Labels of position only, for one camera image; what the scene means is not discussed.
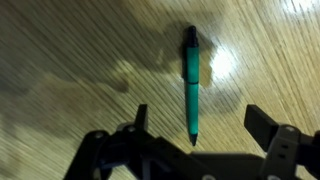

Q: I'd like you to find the green black pen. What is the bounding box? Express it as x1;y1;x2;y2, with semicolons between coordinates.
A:
181;25;201;147

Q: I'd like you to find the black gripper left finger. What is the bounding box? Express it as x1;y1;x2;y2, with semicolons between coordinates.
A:
63;103;191;180

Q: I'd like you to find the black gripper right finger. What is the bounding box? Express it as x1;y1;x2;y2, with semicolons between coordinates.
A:
243;104;320;180

